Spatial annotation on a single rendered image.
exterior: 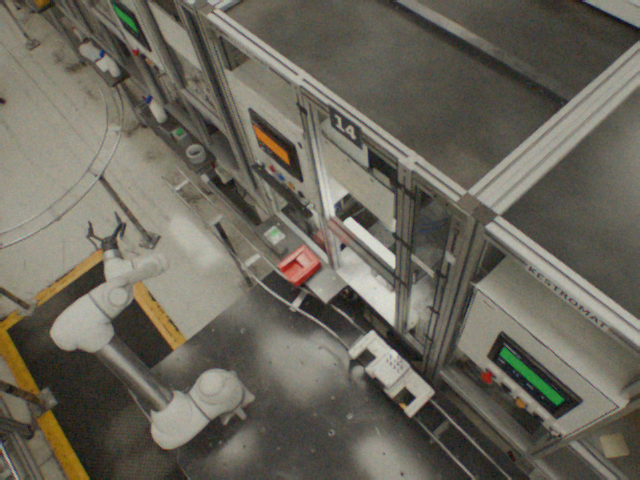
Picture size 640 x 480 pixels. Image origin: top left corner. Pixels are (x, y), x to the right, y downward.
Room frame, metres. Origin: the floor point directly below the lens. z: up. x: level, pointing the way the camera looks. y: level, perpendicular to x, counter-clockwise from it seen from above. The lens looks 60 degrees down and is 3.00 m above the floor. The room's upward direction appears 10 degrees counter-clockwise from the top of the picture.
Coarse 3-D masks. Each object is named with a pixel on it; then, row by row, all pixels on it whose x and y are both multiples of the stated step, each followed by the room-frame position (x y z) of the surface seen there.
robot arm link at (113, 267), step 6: (114, 258) 1.31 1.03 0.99; (120, 258) 1.32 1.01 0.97; (108, 264) 1.28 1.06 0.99; (114, 264) 1.28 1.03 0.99; (120, 264) 1.27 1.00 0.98; (126, 264) 1.27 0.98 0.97; (132, 264) 1.27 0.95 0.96; (108, 270) 1.25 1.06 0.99; (114, 270) 1.24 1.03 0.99; (120, 270) 1.24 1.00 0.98; (126, 270) 1.24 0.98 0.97; (132, 270) 1.24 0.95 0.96; (108, 276) 1.22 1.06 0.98; (114, 276) 1.21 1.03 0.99
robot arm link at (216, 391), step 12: (216, 372) 0.69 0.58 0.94; (204, 384) 0.64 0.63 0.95; (216, 384) 0.64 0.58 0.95; (228, 384) 0.64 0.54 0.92; (192, 396) 0.62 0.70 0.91; (204, 396) 0.60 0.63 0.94; (216, 396) 0.59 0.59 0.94; (228, 396) 0.60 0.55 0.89; (240, 396) 0.62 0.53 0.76; (204, 408) 0.56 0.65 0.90; (216, 408) 0.56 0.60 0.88; (228, 408) 0.57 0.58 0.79
